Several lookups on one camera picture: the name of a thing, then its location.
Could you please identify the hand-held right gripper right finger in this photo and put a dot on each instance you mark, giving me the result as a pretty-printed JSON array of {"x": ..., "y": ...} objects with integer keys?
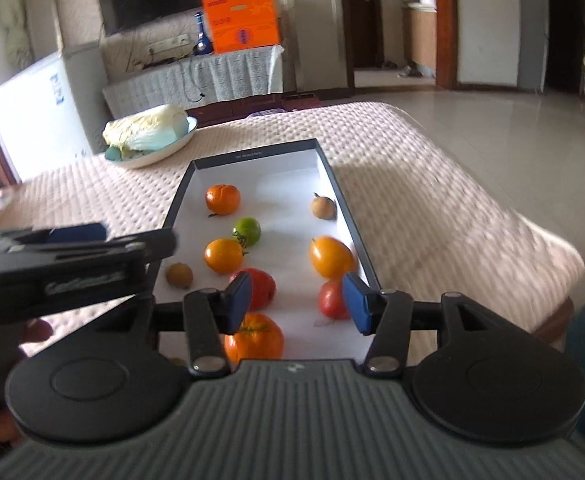
[{"x": 356, "y": 305}]

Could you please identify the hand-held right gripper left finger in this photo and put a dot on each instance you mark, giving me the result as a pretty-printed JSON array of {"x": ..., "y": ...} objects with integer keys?
[{"x": 240, "y": 300}]

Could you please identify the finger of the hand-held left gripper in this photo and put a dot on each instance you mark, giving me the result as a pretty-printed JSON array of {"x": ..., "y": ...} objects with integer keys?
[
  {"x": 77, "y": 233},
  {"x": 157, "y": 246}
]

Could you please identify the red tomato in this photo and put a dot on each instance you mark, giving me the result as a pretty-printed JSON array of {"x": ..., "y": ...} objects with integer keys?
[
  {"x": 330, "y": 301},
  {"x": 262, "y": 287}
]

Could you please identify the large orange tomato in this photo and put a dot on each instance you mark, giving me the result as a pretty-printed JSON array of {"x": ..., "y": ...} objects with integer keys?
[{"x": 257, "y": 341}]

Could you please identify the orange mandarin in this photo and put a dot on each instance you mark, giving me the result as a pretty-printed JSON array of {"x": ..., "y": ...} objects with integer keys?
[
  {"x": 222, "y": 199},
  {"x": 224, "y": 256}
]

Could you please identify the smooth orange tomato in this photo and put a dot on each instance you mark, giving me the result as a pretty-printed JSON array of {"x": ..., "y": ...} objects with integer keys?
[{"x": 331, "y": 257}]

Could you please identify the green tomato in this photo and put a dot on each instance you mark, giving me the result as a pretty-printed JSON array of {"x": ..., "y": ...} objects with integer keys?
[{"x": 247, "y": 231}]

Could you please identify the grey cardboard box white inside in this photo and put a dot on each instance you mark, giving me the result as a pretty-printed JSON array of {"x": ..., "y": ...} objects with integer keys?
[{"x": 282, "y": 195}]

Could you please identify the person's left hand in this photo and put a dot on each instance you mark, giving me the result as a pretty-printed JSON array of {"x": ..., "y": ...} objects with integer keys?
[{"x": 37, "y": 334}]

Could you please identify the white and blue plate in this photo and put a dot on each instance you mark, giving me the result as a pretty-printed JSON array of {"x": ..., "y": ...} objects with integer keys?
[{"x": 158, "y": 157}]

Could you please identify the napa cabbage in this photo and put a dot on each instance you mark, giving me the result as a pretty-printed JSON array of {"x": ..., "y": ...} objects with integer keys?
[{"x": 142, "y": 127}]

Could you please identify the white chest freezer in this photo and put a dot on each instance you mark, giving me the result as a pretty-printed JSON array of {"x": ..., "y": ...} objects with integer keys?
[{"x": 32, "y": 120}]

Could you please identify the dark wooden television cabinet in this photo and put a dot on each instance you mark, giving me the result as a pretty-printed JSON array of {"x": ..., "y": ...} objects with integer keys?
[{"x": 232, "y": 110}]

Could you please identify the grey lace cabinet cloth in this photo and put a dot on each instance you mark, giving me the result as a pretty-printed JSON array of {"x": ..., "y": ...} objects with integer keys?
[{"x": 172, "y": 85}]

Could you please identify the black set-top box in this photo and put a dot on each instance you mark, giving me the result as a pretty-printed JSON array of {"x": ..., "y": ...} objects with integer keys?
[{"x": 157, "y": 63}]

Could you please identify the blue glass bottle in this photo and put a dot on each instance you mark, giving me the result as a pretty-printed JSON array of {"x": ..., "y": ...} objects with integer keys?
[{"x": 203, "y": 46}]

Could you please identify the pale green curtain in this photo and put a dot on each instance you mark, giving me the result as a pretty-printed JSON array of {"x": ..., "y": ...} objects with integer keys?
[{"x": 15, "y": 20}]

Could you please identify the white slipper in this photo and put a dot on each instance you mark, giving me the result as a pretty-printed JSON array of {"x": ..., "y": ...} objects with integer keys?
[{"x": 409, "y": 72}]

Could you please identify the orange gift box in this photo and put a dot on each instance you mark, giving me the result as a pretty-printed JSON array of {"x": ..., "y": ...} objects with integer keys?
[{"x": 242, "y": 20}]

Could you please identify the wooden kitchen counter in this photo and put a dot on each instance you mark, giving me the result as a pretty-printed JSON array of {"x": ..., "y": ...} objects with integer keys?
[{"x": 420, "y": 42}]

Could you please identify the dark wooden door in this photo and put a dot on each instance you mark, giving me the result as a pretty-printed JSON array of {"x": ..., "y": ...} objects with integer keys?
[{"x": 367, "y": 20}]

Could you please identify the grey refrigerator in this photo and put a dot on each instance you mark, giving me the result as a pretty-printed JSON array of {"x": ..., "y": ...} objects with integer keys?
[{"x": 530, "y": 60}]

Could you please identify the white wall socket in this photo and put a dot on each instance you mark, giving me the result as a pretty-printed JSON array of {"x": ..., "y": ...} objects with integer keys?
[{"x": 170, "y": 42}]

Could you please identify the brown wooden door frame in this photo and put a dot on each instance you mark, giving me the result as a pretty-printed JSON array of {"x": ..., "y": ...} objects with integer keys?
[{"x": 445, "y": 25}]

